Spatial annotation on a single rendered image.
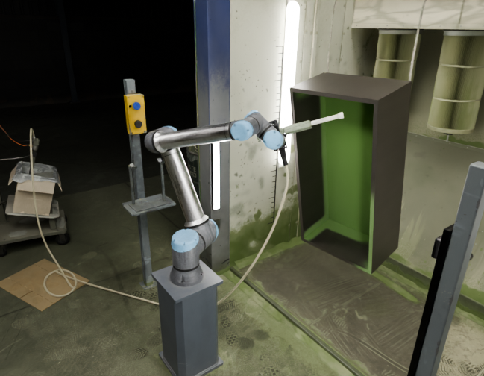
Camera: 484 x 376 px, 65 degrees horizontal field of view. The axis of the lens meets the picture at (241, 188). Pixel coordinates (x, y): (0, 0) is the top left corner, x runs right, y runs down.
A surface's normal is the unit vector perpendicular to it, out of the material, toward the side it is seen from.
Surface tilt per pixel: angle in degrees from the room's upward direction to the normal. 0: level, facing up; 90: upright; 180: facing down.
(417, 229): 57
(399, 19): 90
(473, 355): 0
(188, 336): 90
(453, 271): 90
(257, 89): 90
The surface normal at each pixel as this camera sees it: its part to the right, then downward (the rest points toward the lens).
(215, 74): 0.59, 0.32
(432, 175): -0.67, -0.32
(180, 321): -0.15, 0.38
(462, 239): -0.80, 0.22
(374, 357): 0.01, -0.92
